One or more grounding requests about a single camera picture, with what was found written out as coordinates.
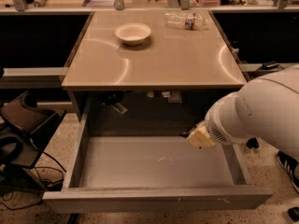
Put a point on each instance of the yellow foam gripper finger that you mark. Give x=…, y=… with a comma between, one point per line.
x=199, y=137

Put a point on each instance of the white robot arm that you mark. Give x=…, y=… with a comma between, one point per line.
x=267, y=107

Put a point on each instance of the open grey top drawer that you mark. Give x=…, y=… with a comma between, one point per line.
x=140, y=161

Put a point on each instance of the beige counter cabinet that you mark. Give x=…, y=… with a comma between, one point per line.
x=169, y=60

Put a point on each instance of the black table leg with caster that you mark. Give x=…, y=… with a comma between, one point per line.
x=252, y=143

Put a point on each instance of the black and white sneaker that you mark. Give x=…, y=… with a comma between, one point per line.
x=291, y=166

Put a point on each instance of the black power adapter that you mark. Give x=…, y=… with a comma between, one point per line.
x=270, y=65

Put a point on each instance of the black shoe tip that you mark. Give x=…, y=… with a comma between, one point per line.
x=294, y=213

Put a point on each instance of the clear plastic water bottle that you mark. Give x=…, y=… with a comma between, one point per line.
x=185, y=20

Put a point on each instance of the white paper bowl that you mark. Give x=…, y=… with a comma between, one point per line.
x=132, y=34

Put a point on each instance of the dark brown office chair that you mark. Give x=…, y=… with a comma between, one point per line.
x=25, y=133

